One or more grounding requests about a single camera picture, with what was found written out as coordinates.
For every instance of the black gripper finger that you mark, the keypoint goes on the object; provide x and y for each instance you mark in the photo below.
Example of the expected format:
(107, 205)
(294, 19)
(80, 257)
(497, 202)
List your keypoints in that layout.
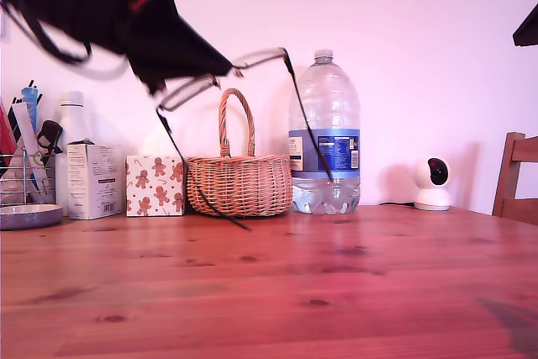
(529, 33)
(168, 35)
(155, 73)

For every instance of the black rectangular frame eyeglasses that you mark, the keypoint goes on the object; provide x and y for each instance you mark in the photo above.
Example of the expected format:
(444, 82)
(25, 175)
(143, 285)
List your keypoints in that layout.
(324, 165)

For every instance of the white bottle with cap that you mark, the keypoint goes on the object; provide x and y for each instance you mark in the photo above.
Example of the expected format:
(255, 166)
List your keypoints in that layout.
(75, 123)

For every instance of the gingerbread print box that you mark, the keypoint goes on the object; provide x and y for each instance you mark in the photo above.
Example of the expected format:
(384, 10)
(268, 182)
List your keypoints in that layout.
(153, 186)

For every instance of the wooden chair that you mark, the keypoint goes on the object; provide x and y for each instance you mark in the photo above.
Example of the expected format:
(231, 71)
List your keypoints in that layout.
(525, 149)

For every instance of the black clip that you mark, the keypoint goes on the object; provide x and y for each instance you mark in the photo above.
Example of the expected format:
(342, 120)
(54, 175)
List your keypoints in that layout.
(49, 132)

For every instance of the white printed carton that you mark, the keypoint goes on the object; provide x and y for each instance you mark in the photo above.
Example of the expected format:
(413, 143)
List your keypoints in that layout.
(90, 182)

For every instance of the red packet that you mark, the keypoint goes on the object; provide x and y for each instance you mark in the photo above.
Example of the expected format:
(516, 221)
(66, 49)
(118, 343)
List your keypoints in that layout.
(4, 136)

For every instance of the large clear water bottle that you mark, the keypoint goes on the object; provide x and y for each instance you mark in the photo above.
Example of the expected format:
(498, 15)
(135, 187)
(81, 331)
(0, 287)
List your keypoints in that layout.
(336, 123)

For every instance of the grey round plate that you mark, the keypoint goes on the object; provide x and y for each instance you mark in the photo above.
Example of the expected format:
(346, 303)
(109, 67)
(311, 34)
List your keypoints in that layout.
(25, 218)

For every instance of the small white round camera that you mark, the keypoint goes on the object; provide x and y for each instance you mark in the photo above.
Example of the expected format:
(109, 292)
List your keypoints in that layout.
(432, 199)

